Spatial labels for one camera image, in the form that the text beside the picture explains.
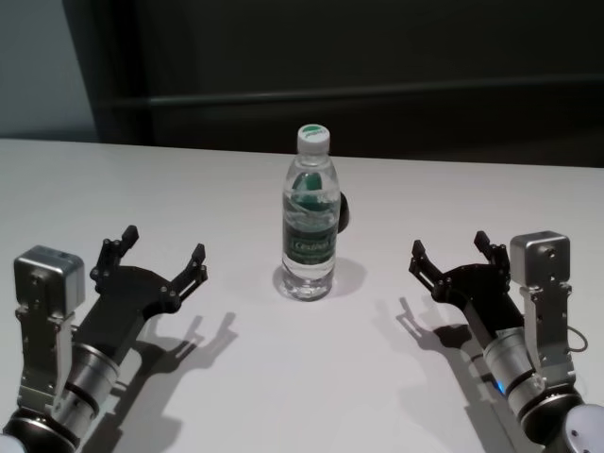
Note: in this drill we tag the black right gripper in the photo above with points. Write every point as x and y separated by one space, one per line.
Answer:
481 292

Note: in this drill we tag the grey horizontal wall rail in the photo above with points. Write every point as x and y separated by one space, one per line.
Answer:
377 99

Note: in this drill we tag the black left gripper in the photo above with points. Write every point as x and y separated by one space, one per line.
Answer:
127 311

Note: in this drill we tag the green YES button black base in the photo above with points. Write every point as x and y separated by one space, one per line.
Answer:
346 212

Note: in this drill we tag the clear water bottle green label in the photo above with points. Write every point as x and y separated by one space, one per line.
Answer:
310 245

